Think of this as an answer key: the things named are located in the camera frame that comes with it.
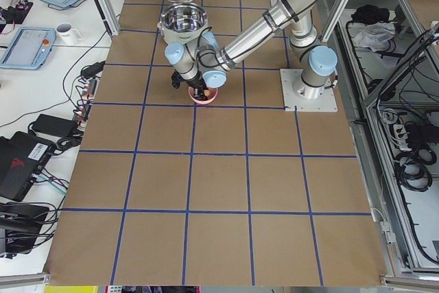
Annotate power strip with plugs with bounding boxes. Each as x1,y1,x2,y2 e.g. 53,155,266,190
73,78,99,124

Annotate pale green steel pot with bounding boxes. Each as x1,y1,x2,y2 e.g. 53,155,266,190
157,3,209,45

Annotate white mug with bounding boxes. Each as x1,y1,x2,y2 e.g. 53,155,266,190
56,23,82,46

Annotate crumpled white cloth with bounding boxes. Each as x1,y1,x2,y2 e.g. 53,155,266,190
353,23,396,52

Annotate coiled black cables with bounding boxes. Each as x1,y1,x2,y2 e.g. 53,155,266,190
394,148,434,191

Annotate pink bowl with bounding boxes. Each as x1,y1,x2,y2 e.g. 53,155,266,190
188,87,218,105

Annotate blue teach pendant near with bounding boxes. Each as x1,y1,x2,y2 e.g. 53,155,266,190
1,27,56,70

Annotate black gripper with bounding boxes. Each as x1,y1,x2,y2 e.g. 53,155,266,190
186,75,207,99

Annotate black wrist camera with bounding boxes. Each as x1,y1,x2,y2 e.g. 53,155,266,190
171,71,184,89

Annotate black power adapter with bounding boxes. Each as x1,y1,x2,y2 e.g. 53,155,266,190
27,114,78,137

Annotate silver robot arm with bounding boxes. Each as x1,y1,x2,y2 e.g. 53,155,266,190
165,0,337,102

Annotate black computer box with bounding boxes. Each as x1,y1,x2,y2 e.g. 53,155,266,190
1,131,56,202

